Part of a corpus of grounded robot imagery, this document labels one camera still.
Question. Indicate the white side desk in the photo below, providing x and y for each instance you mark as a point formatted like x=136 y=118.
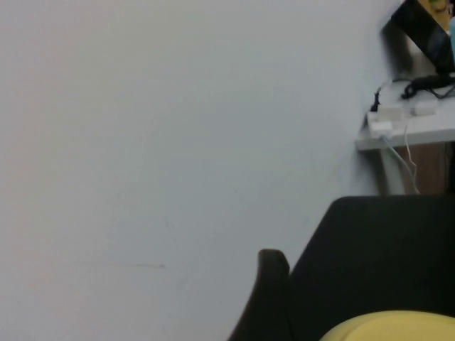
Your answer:
x=437 y=131

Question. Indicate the white power strip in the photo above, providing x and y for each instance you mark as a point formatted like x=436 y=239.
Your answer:
x=409 y=121

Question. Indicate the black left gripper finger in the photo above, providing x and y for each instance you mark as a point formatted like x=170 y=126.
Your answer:
x=270 y=295

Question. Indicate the black power plug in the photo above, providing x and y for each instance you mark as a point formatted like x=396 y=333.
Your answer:
x=376 y=103

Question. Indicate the yellow plastic cup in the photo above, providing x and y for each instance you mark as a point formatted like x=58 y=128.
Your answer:
x=391 y=330

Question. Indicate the black monitor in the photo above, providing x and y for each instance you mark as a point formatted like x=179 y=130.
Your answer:
x=423 y=32

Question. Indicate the white charger block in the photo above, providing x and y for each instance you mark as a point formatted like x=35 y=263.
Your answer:
x=382 y=128

